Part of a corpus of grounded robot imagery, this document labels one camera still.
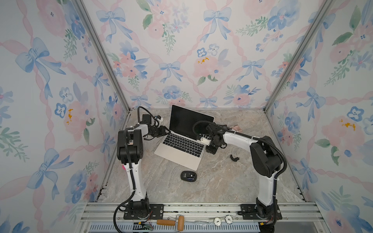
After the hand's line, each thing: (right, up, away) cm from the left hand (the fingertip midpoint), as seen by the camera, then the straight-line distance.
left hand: (169, 132), depth 104 cm
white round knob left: (+28, -42, -33) cm, 60 cm away
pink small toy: (+48, +3, -2) cm, 48 cm away
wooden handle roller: (+10, -42, -34) cm, 55 cm away
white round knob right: (+34, -41, -33) cm, 63 cm away
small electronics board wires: (-7, -44, -33) cm, 55 cm away
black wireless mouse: (+14, -24, -21) cm, 35 cm away
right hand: (+28, -10, -7) cm, 31 cm away
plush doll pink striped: (-12, -12, -45) cm, 48 cm away
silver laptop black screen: (+9, -9, -6) cm, 14 cm away
